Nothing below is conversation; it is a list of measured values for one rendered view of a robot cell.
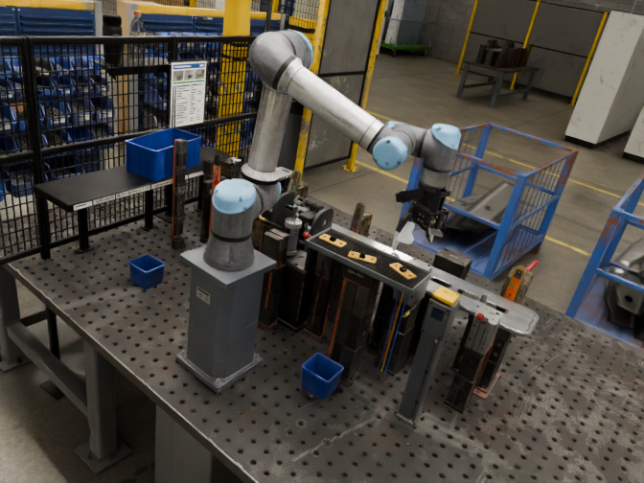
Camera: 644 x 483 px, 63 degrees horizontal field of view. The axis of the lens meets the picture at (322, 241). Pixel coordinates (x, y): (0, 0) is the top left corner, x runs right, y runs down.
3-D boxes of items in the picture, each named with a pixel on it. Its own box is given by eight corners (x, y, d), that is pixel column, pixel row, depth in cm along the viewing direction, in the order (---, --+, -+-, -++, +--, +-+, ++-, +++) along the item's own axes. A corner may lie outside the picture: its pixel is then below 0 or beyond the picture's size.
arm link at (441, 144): (432, 120, 138) (465, 127, 136) (423, 159, 143) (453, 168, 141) (426, 126, 131) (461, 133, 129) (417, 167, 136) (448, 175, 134)
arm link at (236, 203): (202, 230, 150) (204, 186, 143) (226, 214, 161) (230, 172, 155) (240, 242, 147) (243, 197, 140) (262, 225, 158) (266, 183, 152)
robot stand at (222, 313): (217, 393, 163) (226, 285, 145) (174, 359, 173) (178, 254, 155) (264, 363, 178) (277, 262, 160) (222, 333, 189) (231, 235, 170)
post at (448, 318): (424, 414, 169) (462, 300, 149) (414, 427, 164) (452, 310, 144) (403, 402, 173) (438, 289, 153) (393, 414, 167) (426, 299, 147)
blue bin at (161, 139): (200, 164, 241) (202, 136, 235) (155, 181, 216) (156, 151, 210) (172, 153, 246) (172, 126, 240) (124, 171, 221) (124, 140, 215)
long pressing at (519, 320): (542, 312, 180) (544, 309, 180) (525, 342, 163) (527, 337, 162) (241, 181, 242) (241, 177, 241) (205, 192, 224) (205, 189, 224)
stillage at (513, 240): (457, 218, 505) (487, 121, 462) (539, 252, 464) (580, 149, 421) (390, 253, 418) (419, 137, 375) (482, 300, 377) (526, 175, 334)
